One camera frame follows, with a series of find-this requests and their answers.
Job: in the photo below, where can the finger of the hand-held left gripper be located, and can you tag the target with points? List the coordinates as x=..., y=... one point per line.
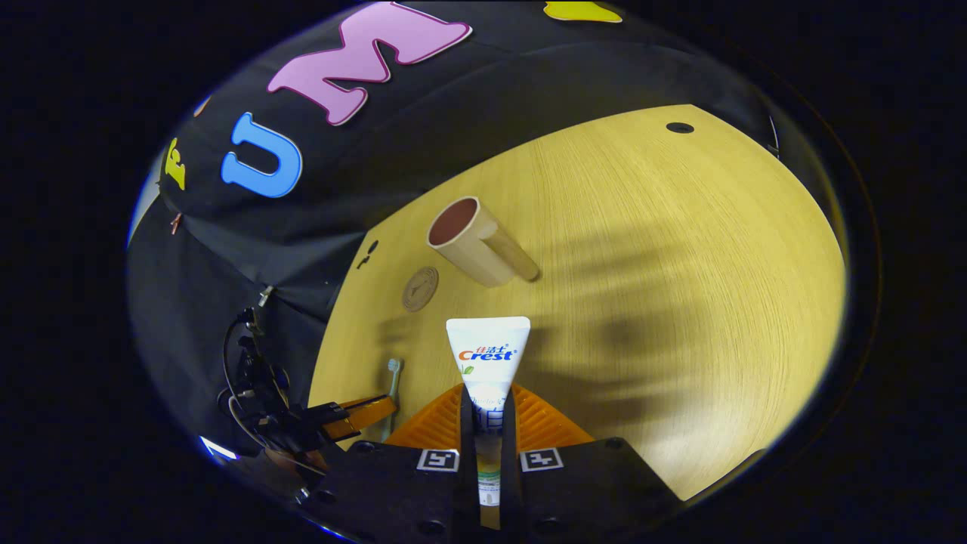
x=363, y=412

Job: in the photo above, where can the pink cloth clip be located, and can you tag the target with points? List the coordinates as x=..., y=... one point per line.
x=175, y=223

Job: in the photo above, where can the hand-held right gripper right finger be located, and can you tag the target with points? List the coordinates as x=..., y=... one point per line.
x=510, y=483

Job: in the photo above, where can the beige cup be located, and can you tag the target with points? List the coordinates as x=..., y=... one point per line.
x=472, y=249

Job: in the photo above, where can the white toothpaste tube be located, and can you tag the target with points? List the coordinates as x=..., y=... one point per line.
x=487, y=355

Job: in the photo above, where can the pale green toothbrush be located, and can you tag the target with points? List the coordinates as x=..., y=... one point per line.
x=393, y=378

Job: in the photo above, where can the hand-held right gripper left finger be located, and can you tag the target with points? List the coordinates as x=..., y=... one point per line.
x=468, y=483

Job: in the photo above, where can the silver metal cloth clip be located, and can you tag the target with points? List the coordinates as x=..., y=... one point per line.
x=266, y=295

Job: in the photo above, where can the black backdrop cloth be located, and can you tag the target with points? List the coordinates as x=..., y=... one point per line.
x=423, y=113

